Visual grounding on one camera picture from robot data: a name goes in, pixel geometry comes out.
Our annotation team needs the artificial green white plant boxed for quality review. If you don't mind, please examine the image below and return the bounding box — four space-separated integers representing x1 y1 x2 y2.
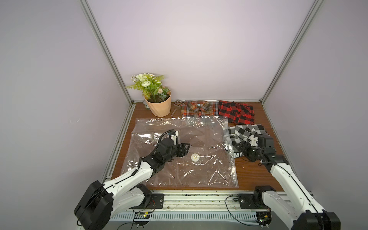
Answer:
126 73 170 103

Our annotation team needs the aluminium front rail frame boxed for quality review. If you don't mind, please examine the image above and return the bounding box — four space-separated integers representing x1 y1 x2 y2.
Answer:
107 191 290 229

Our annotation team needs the multicolour tartan shirt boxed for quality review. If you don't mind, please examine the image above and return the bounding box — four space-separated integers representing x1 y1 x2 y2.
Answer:
181 101 219 117

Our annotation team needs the small brown slotted scoop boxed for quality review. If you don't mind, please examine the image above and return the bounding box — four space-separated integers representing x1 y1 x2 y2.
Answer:
171 100 185 117

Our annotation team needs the red black plaid shirt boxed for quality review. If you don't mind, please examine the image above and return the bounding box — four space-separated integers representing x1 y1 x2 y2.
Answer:
218 101 255 125

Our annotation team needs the white round bag valve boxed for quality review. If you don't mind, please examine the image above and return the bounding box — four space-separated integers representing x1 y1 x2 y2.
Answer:
191 153 200 162

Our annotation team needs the grey white checked shirt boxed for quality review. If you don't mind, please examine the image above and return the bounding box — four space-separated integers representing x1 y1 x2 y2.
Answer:
228 124 268 158

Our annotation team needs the terracotta flower pot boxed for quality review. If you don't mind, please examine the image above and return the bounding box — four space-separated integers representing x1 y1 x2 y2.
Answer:
144 91 172 117

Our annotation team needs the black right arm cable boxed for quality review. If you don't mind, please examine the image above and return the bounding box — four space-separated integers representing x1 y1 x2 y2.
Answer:
225 195 262 228

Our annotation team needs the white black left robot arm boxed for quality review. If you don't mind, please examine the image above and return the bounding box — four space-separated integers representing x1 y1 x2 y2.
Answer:
74 136 191 230

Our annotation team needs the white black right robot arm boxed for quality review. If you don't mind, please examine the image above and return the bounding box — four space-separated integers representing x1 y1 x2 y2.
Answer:
235 134 341 230

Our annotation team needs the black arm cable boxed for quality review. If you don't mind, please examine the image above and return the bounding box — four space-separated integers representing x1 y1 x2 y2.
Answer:
225 195 262 228
114 201 156 230

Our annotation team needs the clear plastic vacuum bag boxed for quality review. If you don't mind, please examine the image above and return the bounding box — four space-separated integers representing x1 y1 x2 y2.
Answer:
121 117 239 189

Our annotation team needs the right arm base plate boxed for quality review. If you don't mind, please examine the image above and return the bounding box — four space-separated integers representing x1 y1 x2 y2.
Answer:
238 194 263 209

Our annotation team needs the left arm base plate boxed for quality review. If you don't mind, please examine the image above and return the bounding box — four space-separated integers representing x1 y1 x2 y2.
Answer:
133 193 164 209

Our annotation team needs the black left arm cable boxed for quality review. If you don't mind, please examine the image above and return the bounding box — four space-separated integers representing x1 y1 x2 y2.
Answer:
114 201 156 230

